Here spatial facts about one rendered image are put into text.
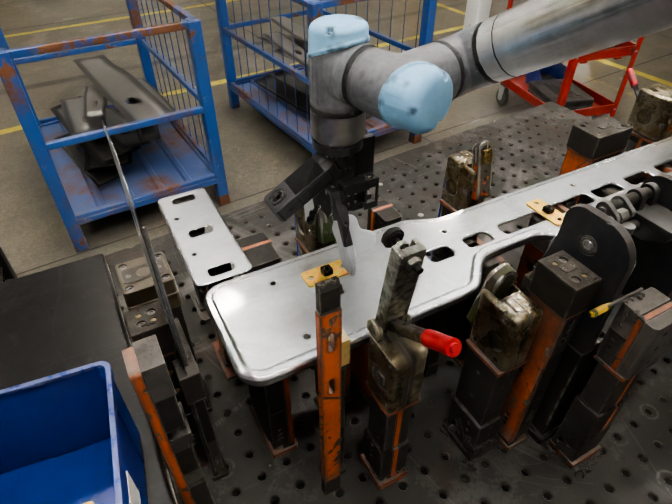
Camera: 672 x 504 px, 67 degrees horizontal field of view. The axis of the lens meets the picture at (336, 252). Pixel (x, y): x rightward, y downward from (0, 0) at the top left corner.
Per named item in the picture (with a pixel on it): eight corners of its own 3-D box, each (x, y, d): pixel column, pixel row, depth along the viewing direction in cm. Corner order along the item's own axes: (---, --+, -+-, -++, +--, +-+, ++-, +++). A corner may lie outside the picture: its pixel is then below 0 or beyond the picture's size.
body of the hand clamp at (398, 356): (386, 443, 94) (402, 316, 72) (407, 475, 90) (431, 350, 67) (359, 458, 92) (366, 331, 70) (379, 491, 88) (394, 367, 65)
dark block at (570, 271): (501, 411, 100) (563, 248, 72) (527, 440, 95) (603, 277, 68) (481, 422, 98) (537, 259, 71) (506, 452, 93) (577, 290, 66)
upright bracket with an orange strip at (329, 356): (336, 481, 89) (337, 274, 57) (340, 487, 88) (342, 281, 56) (321, 489, 88) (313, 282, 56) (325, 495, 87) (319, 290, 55)
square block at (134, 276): (201, 380, 105) (163, 248, 82) (213, 410, 100) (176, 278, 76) (163, 396, 102) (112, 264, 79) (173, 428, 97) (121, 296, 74)
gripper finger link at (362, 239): (387, 266, 77) (371, 207, 76) (353, 278, 75) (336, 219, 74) (378, 265, 80) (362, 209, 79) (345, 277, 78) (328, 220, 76)
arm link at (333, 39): (340, 36, 56) (292, 19, 61) (339, 127, 63) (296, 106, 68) (388, 21, 60) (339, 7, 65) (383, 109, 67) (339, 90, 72)
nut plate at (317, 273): (343, 259, 89) (343, 254, 88) (353, 272, 86) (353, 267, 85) (299, 274, 86) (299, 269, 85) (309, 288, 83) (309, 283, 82)
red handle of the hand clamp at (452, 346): (397, 309, 71) (469, 332, 56) (400, 323, 71) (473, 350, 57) (371, 319, 69) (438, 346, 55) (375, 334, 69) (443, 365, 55)
